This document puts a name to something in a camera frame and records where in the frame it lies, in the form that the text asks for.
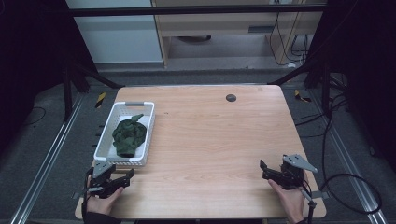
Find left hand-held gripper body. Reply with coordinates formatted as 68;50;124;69
72;160;120;201

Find thin black floor cable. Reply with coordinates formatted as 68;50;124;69
21;106;48;128

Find person's right hand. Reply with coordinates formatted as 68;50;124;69
267;179;306;224

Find black looped floor cable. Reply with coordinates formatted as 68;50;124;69
293;92;383;216

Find yellow black striped tape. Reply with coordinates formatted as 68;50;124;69
94;91;107;109
293;89;313;104

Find black metal stand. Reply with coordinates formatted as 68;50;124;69
266;58;332;117
61;59;126;123

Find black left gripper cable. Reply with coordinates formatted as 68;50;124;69
81;167;95;218

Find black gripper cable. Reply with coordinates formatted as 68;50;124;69
81;167;95;218
303;183;318;224

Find black hanging desk cables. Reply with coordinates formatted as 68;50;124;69
268;11;310;67

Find green cloth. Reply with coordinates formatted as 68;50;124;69
111;113;148;159

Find white plastic basket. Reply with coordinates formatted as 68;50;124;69
93;101;156;167

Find white cabinet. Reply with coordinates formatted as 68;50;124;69
65;0;163;65

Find black horizontal frame bar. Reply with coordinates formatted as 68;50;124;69
66;4;329;18

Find light wooden desk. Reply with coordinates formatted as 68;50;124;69
150;0;328;68

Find black curtain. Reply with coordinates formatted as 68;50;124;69
0;0;98;157
306;0;396;174

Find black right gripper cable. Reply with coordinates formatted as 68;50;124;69
303;183;318;224

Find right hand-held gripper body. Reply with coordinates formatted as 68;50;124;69
277;154;330;201

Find aluminium floor rail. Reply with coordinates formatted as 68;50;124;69
8;92;86;224
306;89;389;224

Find person's left hand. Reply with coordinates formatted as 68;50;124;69
86;186;125;216

